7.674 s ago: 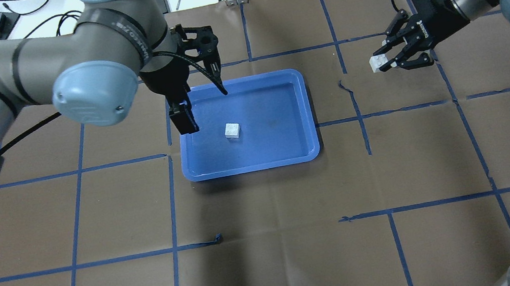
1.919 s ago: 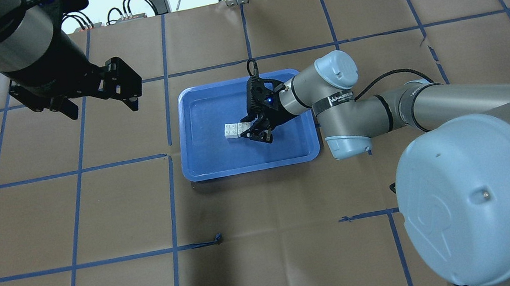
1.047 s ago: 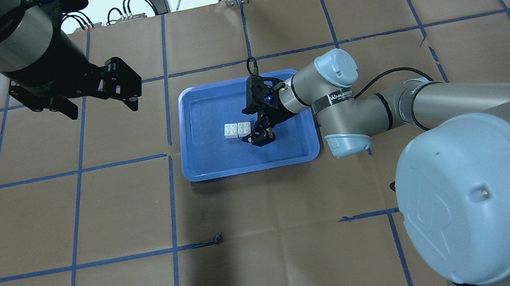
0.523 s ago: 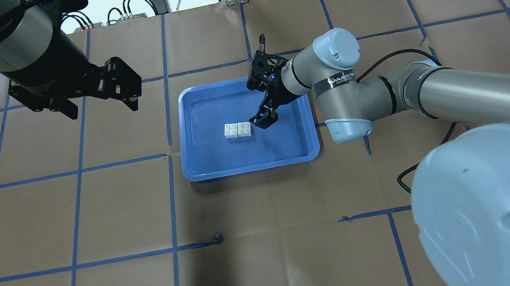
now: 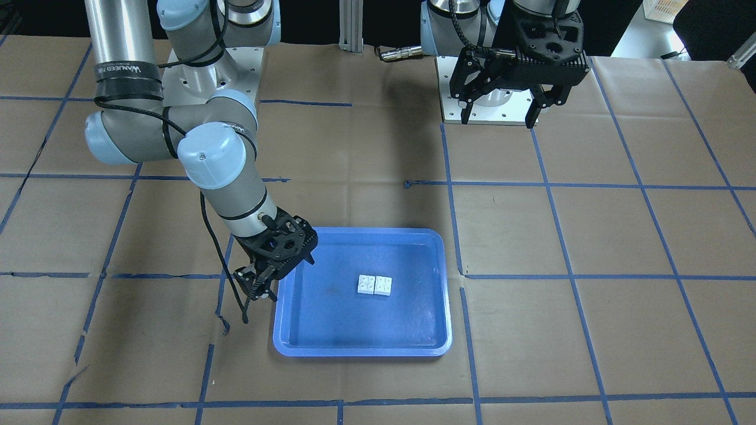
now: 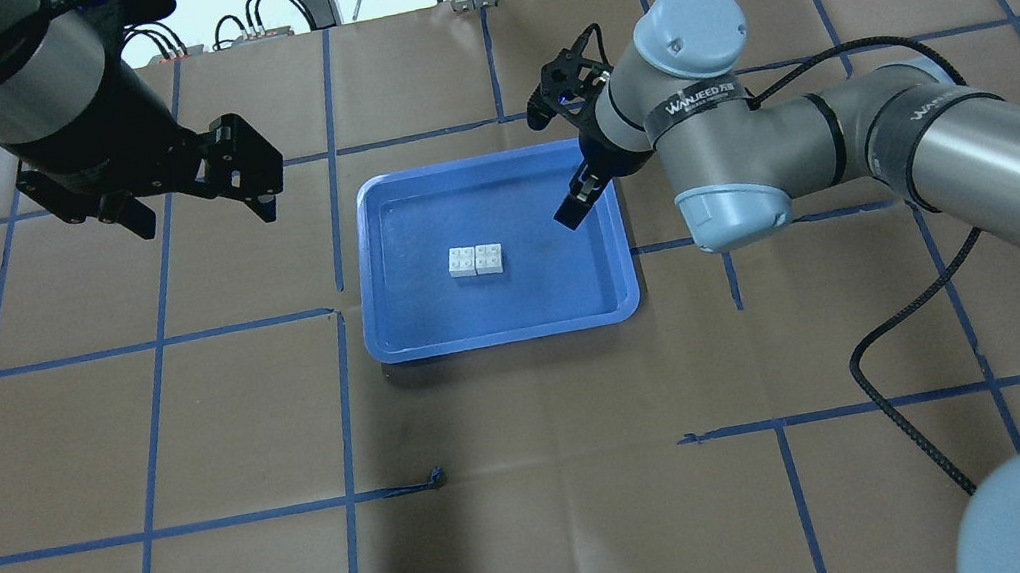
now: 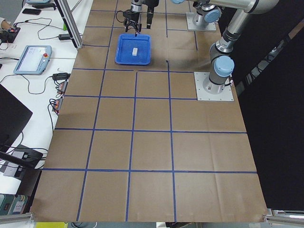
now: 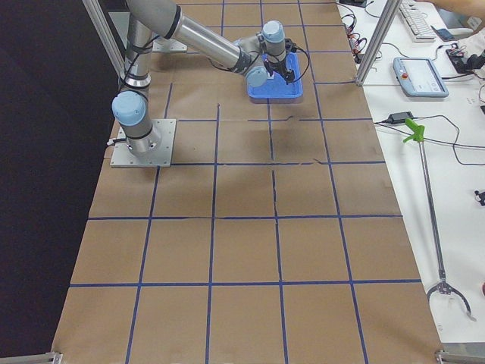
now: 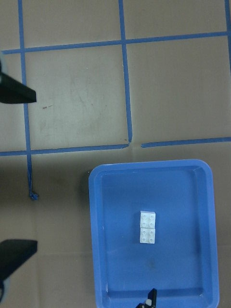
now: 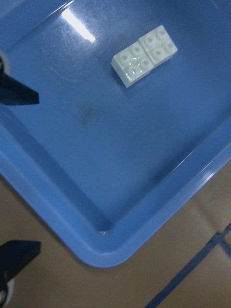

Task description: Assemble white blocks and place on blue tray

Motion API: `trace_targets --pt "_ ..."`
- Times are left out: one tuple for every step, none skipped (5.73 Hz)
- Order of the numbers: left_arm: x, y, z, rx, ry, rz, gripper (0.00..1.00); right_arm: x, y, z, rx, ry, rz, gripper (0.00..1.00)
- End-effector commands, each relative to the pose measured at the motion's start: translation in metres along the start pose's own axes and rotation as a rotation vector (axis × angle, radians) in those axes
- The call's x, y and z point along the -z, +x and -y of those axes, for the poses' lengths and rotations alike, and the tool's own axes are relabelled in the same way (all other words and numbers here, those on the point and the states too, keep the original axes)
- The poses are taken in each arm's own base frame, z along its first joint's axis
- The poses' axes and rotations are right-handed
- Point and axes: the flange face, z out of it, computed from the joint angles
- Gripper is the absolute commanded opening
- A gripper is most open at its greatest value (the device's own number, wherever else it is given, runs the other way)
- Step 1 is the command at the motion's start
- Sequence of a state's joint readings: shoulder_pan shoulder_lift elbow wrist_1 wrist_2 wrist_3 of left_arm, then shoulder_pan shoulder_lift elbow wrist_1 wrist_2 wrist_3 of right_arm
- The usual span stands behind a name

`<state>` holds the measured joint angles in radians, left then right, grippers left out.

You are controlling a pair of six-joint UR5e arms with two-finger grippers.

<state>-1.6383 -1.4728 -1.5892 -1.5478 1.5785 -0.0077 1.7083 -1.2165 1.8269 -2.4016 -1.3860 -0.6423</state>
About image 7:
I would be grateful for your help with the aluminium frame post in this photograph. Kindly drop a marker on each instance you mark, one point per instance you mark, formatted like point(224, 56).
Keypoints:
point(69, 22)

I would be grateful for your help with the blue plastic tray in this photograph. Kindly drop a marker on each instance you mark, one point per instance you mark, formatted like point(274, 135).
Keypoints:
point(126, 43)

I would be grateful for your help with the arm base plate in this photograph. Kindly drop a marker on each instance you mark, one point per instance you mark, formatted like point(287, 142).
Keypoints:
point(207, 91)
point(196, 22)

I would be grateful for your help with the teach pendant tablet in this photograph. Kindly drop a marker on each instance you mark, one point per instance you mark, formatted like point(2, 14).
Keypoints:
point(34, 60)

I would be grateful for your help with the person hand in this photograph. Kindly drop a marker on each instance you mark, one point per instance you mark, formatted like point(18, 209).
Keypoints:
point(4, 24)

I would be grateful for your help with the black smartphone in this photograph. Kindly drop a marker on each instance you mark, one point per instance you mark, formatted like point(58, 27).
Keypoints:
point(31, 11)

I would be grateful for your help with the black power adapter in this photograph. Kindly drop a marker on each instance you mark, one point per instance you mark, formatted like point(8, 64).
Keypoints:
point(63, 36)

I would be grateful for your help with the black monitor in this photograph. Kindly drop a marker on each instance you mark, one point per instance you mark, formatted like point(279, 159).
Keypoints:
point(14, 116)

